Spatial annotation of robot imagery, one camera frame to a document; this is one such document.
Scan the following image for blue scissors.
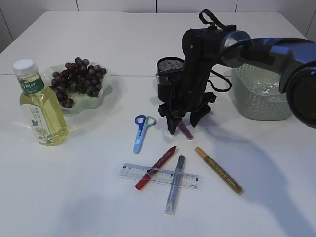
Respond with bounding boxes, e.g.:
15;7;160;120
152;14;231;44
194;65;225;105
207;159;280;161
133;115;156;154

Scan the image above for yellow tea bottle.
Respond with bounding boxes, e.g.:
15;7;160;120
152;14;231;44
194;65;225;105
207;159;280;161
12;59;69;146

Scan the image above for green wavy glass plate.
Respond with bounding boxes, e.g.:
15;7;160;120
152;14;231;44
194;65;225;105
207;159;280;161
41;62;111;114

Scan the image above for red crayon pen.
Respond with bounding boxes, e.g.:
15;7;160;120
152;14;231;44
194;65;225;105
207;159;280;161
135;146;177;190

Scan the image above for purple artificial grape bunch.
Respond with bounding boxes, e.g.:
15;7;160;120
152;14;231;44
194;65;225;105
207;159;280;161
50;57;108;109

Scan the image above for pink purple scissors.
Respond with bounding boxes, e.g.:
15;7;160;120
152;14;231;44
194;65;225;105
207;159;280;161
177;121;193;140

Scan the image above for black mesh pen holder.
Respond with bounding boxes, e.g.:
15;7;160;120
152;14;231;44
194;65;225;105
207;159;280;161
157;57;184;103

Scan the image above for clear plastic sheet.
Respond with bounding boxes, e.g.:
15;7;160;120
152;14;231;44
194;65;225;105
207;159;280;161
249;81;279;96

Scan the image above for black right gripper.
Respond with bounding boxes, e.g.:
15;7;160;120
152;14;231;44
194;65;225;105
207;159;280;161
158;27;226;135

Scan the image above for blue black right robot arm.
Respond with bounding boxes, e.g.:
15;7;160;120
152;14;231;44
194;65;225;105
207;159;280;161
157;27;316;133

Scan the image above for gold glitter pen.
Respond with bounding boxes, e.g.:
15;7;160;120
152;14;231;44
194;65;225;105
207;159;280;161
195;147;243;195

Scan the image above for blue glitter pen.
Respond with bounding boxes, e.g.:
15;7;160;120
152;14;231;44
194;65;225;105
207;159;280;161
165;155;185;215

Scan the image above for green plastic woven basket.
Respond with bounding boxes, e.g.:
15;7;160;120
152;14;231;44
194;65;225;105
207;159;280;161
231;64;293;121

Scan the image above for clear plastic ruler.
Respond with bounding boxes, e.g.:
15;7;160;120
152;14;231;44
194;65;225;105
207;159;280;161
120;163;203;189

